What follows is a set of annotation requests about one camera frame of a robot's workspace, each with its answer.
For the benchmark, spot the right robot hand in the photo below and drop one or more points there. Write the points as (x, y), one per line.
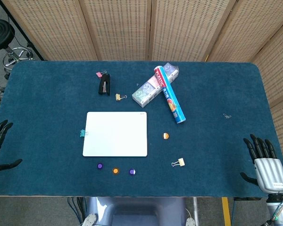
(270, 173)

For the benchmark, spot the purple round magnet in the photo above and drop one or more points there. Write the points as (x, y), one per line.
(100, 166)
(131, 171)

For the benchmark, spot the orange round magnet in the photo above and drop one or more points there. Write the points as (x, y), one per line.
(115, 171)
(165, 135)

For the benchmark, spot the white rectangular board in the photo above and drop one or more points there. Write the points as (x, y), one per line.
(115, 134)

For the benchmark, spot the dark blue table carpet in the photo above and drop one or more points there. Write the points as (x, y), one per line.
(214, 153)

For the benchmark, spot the metal paper clip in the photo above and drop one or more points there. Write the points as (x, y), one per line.
(227, 115)

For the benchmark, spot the metal table leg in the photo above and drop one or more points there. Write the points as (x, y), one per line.
(195, 209)

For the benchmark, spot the large yellow binder clip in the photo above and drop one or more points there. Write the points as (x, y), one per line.
(181, 162)

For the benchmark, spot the teal binder clip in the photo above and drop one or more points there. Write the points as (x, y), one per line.
(82, 133)

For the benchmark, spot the black round stool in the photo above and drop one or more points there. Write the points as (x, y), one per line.
(0, 35)

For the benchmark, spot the red blue foil box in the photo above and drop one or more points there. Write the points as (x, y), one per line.
(171, 99)

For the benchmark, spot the black metal pole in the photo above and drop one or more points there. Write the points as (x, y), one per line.
(21, 30)

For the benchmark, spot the black stapler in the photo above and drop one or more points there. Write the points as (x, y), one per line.
(105, 86)

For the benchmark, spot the pink binder clip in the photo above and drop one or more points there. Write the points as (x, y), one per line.
(99, 74)

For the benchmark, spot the small yellow binder clip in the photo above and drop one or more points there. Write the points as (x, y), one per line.
(118, 97)

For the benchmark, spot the grey-blue robot torso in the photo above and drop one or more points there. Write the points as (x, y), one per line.
(136, 212)

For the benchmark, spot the tissue multipack in clear wrap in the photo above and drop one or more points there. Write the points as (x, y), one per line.
(143, 93)

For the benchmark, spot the wooden folding screen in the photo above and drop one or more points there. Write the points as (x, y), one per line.
(120, 28)

